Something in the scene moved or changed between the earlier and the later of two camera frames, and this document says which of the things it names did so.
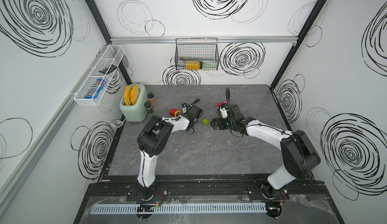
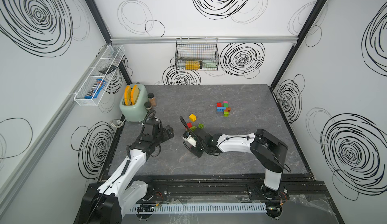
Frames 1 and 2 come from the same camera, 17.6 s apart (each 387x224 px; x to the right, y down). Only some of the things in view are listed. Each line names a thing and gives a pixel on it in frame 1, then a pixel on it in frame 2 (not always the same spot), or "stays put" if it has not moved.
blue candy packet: (95, 89) stays put
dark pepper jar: (148, 106) stays put
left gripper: (195, 121) -> (165, 135)
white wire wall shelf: (92, 91) stays put
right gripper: (220, 120) -> (193, 149)
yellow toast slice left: (127, 95) stays put
